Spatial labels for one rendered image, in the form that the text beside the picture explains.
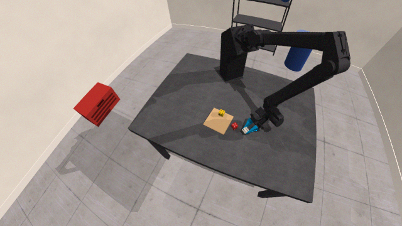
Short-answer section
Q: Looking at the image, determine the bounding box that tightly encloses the red die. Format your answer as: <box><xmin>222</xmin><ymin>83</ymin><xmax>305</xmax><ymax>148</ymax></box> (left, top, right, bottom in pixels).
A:
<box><xmin>231</xmin><ymin>122</ymin><xmax>238</xmax><ymax>130</ymax></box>

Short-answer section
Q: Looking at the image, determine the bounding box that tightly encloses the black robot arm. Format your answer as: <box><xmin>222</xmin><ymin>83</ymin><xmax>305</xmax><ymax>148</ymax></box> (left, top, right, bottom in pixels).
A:
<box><xmin>235</xmin><ymin>27</ymin><xmax>350</xmax><ymax>127</ymax></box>

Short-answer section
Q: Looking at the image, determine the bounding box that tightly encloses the yellow die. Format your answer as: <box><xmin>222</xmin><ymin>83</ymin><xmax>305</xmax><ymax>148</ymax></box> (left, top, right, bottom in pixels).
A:
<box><xmin>219</xmin><ymin>109</ymin><xmax>225</xmax><ymax>117</ymax></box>

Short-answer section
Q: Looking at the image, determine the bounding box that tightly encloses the peach flat mat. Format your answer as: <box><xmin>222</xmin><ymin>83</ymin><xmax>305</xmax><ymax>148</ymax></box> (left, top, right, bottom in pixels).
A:
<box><xmin>203</xmin><ymin>108</ymin><xmax>234</xmax><ymax>134</ymax></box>

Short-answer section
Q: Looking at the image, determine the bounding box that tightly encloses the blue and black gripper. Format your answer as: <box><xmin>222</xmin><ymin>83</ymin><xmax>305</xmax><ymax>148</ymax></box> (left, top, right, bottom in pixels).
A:
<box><xmin>243</xmin><ymin>113</ymin><xmax>264</xmax><ymax>134</ymax></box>

